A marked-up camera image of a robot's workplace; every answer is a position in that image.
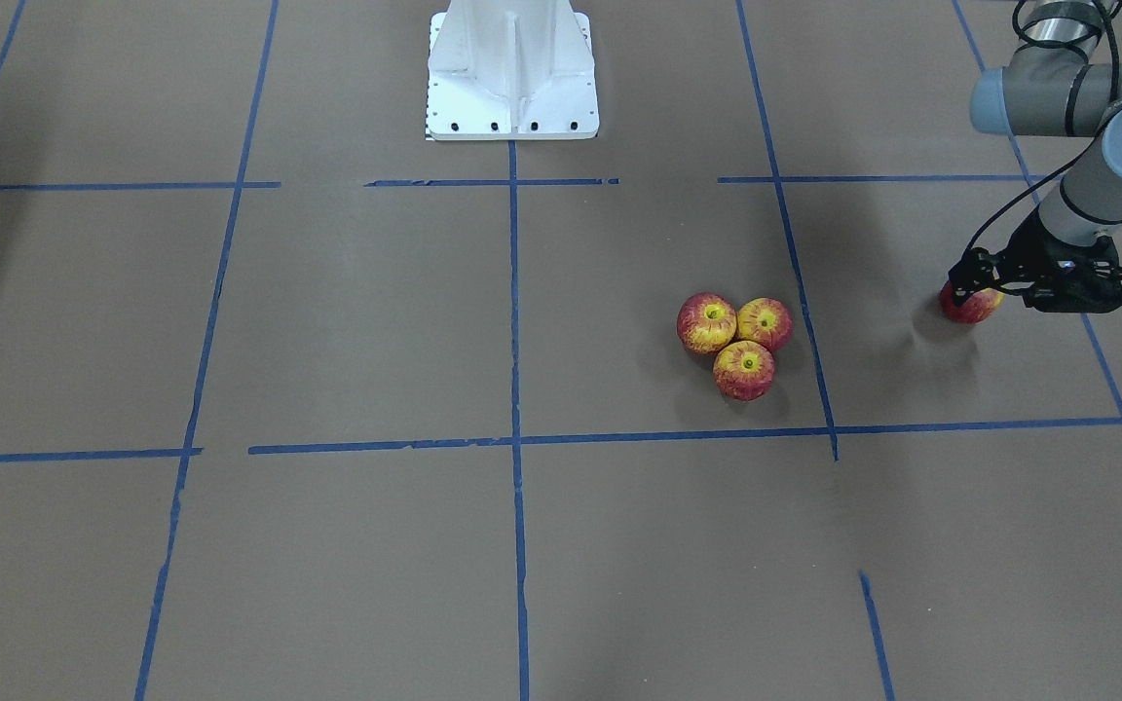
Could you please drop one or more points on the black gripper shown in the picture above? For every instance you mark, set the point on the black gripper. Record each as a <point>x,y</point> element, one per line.
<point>1031,250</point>

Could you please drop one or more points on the lone red yellow apple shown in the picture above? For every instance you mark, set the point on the lone red yellow apple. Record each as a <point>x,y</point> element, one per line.
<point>971,310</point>

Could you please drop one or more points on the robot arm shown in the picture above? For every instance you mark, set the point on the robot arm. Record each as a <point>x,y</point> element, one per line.
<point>1064,80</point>

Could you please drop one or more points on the red yellow apple far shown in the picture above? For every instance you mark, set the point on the red yellow apple far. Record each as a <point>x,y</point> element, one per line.
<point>744,370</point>

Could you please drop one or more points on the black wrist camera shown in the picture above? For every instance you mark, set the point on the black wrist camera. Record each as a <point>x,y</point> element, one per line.
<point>1076,279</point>

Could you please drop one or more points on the white camera post base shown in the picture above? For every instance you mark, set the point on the white camera post base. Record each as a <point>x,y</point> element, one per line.
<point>511,70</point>

